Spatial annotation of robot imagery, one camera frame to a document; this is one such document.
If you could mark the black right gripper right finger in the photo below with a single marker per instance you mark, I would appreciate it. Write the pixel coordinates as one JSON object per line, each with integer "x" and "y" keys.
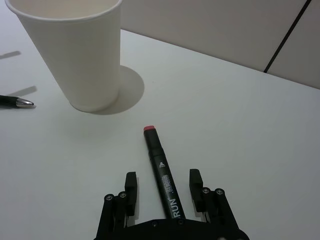
{"x": 196, "y": 190}

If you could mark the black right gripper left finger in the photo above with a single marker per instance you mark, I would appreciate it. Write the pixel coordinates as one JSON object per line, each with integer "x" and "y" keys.
{"x": 130, "y": 192}

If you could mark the black marker with red end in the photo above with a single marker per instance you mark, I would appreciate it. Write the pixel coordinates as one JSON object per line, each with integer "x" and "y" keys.
{"x": 163, "y": 175}

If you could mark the white paper cup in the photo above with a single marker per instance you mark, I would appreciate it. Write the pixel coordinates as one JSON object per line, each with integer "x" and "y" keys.
{"x": 75, "y": 57}

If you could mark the black pen with silver tip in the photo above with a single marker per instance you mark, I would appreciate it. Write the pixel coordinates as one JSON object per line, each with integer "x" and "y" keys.
{"x": 15, "y": 102}

